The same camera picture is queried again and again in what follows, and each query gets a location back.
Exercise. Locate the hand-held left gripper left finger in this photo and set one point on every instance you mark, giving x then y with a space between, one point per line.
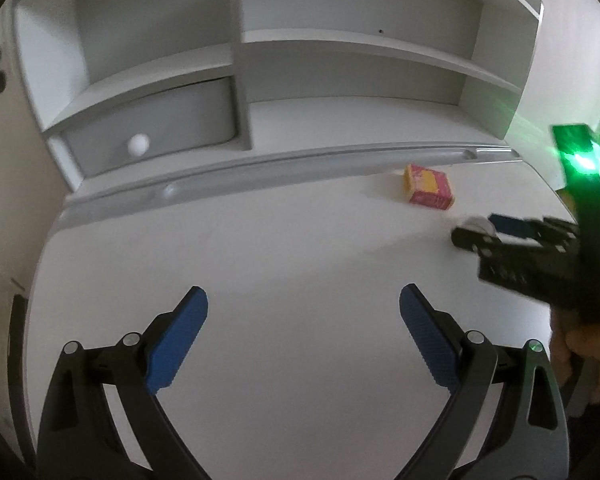
175 340

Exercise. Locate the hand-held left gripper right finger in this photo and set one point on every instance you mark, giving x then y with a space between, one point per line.
430 340

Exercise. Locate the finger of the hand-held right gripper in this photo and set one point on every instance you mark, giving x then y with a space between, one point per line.
467 238
510 224

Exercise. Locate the small white round object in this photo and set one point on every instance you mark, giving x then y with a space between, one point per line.
475 223

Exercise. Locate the person's right hand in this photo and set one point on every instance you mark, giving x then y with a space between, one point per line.
595 355

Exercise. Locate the small pink and yellow box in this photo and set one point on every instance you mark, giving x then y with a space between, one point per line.
430 187

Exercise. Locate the white round drawer knob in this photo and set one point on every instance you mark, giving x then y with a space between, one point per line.
139 145

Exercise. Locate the grey desk drawer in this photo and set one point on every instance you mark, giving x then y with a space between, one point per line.
180 115

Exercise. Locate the white desk with hutch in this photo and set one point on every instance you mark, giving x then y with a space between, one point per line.
355 10

